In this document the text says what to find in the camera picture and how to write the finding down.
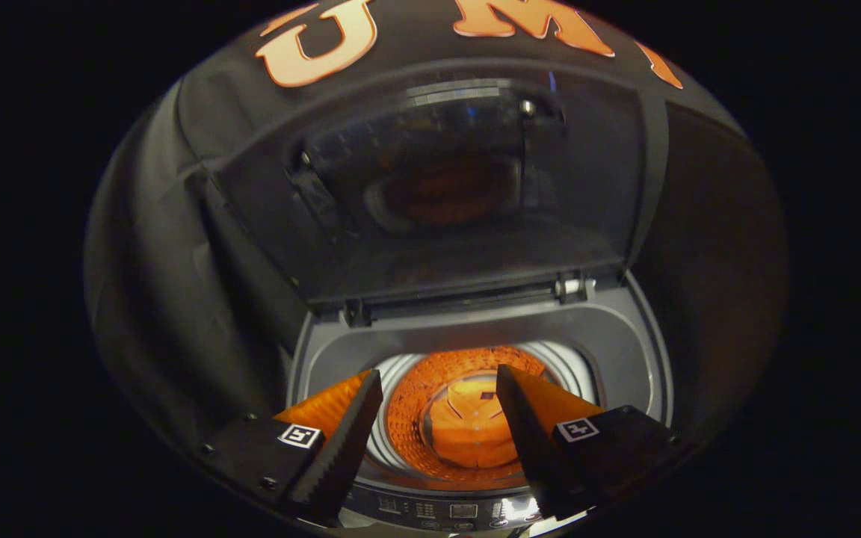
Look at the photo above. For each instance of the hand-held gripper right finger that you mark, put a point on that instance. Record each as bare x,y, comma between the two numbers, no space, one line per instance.
528,441

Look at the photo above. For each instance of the yellow polo shirt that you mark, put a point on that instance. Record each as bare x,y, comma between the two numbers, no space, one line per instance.
468,433

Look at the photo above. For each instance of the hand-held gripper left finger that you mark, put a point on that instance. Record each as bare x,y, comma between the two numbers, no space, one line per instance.
344,448

